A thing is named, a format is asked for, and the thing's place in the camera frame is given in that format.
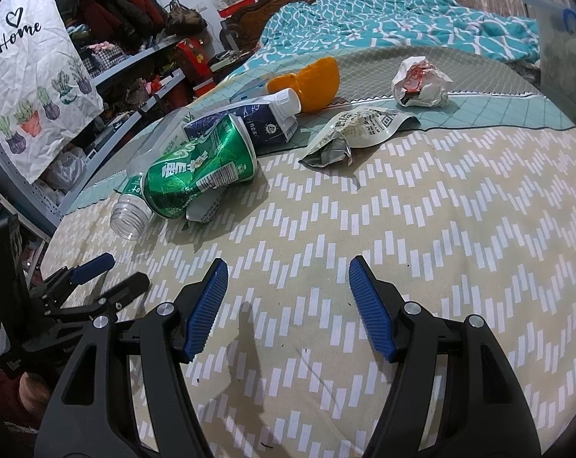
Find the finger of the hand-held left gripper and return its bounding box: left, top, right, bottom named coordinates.
left=40, top=254, right=116, bottom=297
left=44, top=272, right=150, bottom=325

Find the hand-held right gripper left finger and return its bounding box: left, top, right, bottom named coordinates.
left=34, top=258, right=230, bottom=458

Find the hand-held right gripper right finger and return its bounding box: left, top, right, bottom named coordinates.
left=348, top=255, right=542, bottom=458

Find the clear plastic bottle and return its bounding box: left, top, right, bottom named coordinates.
left=110, top=105, right=193, bottom=240

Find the crushed green can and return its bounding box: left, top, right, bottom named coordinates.
left=142, top=113, right=257, bottom=219

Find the silver foil snack packet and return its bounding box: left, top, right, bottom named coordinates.
left=298, top=107, right=421, bottom=169

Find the blue white milk carton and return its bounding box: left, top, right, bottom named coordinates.
left=183, top=88, right=302, bottom=156

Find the white red paper wrapper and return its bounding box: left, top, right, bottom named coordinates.
left=390, top=56, right=450, bottom=108

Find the person's left hand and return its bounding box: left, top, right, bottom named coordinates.
left=18, top=371, right=52, bottom=413

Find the patterned bed sheet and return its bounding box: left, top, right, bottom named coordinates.
left=40, top=48, right=576, bottom=458

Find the white plastic bag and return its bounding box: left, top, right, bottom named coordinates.
left=44, top=148, right=86, bottom=192

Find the white cloth with plant print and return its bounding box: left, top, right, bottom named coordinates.
left=0, top=0, right=105, bottom=184

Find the grey metal shelf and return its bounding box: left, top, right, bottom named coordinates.
left=0, top=0, right=188, bottom=244

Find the red box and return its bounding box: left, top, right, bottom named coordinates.
left=176, top=37, right=217, bottom=98

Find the pile of dark clothes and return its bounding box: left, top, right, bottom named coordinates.
left=66, top=0, right=169, bottom=53

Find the dark handbag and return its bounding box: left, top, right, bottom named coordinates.
left=164, top=0, right=207, bottom=36

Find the teal patterned quilt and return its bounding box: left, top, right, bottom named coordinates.
left=259, top=0, right=542, bottom=65

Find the clear storage box blue handle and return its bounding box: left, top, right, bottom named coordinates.
left=522, top=0, right=576, bottom=106

